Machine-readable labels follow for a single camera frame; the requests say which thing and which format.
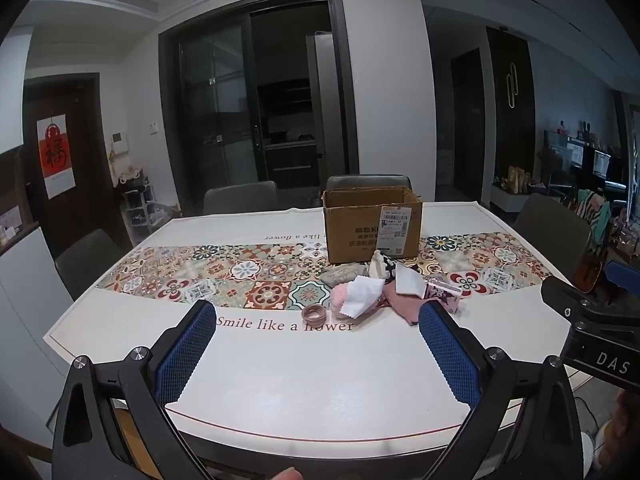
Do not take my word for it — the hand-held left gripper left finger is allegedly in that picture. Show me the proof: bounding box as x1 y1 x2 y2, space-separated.
51 300 218 480

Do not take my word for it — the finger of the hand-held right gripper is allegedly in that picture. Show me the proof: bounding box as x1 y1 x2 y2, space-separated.
541 276 601 323
602 260 640 293

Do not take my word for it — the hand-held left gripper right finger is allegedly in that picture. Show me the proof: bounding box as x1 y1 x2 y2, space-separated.
417 300 591 480

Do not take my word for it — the pink fuzzy towel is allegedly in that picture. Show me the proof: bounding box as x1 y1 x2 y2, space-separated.
330 282 427 326

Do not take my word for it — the white thin cloth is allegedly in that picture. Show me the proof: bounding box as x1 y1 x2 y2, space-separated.
334 277 385 318

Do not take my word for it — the brown cardboard box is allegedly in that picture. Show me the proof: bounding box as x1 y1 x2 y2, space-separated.
321 186 423 265

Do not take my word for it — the person's right hand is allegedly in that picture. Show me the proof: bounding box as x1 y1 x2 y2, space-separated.
617 389 640 442

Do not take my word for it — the pink printed packet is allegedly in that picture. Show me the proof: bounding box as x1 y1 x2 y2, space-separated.
425 280 464 314

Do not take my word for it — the colourful patterned cloth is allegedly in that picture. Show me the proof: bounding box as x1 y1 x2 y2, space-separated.
574 187 614 272

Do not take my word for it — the grey dining chair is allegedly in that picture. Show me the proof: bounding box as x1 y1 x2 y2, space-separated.
55 229 127 301
512 192 593 275
202 181 279 216
325 174 413 197

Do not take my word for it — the tile-pattern printed tablecloth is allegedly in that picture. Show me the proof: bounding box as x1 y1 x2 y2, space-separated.
42 200 601 433

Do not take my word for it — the white fleece-lined sock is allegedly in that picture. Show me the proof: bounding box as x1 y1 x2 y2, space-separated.
369 250 402 281

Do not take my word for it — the white low cabinet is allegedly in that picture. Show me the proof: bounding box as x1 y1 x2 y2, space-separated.
491 182 532 214

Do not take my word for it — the dark cluttered display shelf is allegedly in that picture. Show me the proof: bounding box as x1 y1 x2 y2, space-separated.
542 122 632 197

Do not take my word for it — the grey branch-print fabric pouch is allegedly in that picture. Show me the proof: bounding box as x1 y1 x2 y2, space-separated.
320 266 368 287

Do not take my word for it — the white shoe rack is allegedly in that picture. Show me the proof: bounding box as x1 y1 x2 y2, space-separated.
117 164 162 247

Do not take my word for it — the dark interior door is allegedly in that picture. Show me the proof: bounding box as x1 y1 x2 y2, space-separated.
450 47 487 187

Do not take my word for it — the dark brown entry door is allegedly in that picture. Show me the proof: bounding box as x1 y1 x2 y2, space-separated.
22 74 115 261

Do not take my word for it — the dark-framed sliding glass door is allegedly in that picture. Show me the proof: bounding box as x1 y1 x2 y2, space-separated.
159 0 360 207

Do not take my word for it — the dark wall panel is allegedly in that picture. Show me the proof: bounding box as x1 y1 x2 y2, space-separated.
486 26 537 197

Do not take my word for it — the gold loop wall ornament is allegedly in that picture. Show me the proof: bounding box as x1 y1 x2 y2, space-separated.
505 62 521 109

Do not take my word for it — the red and white wall calendar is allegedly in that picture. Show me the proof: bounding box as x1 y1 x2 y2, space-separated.
36 115 69 199

